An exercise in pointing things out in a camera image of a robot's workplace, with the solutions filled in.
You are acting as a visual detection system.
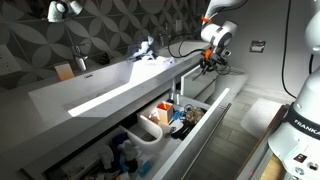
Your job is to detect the brown box on counter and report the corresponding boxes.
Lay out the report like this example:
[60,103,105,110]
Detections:
[54,62,76,82]

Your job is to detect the camouflage hair scrunchie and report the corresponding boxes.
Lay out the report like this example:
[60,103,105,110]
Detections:
[184,106,205,124]

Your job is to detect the white U-shaped drawer divider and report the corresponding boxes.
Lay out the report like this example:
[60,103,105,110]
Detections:
[119,105,165,155]

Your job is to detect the small black counter item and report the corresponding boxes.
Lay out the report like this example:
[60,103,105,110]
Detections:
[98,52,112,66]

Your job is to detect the small white cloth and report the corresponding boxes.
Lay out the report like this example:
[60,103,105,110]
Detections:
[153,55,176,66]

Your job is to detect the chrome sink faucet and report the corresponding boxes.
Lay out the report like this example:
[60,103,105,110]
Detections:
[70,43,91,73]
[157,28,169,48]

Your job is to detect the black hanging cable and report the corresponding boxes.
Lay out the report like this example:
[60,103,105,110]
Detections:
[281,0,298,100]

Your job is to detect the chrome toilet paper holder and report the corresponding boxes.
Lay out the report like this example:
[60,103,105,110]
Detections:
[249,40,267,54]

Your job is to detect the white wall plate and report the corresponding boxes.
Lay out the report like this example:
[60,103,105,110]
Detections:
[175,18,184,33]

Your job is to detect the small silver scissors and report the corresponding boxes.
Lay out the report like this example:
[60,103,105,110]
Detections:
[163,125,178,139]

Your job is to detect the dark clothes pile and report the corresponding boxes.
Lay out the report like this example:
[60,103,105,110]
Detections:
[96,132,148,180]

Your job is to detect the black hair accessory bundle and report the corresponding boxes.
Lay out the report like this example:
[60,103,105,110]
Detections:
[170,119,195,141]

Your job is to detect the white vanity drawer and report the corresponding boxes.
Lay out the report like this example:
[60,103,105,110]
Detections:
[21,87,233,180]
[179,64,218,99]

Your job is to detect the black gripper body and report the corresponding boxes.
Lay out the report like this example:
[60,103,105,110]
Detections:
[201,54,224,70]

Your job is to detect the white bath mat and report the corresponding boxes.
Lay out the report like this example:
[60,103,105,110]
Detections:
[239,97,285,140]

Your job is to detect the white double sink vanity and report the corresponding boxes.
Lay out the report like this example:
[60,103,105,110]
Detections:
[0,39,219,180]

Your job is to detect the white box with orange top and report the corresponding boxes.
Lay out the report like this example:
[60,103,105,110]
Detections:
[156,101,175,125]

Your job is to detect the silver drawer handle bar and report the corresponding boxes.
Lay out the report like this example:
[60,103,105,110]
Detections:
[191,66,214,82]
[179,102,232,180]

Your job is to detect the blue tube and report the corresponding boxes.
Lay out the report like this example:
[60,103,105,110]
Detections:
[137,159,155,178]

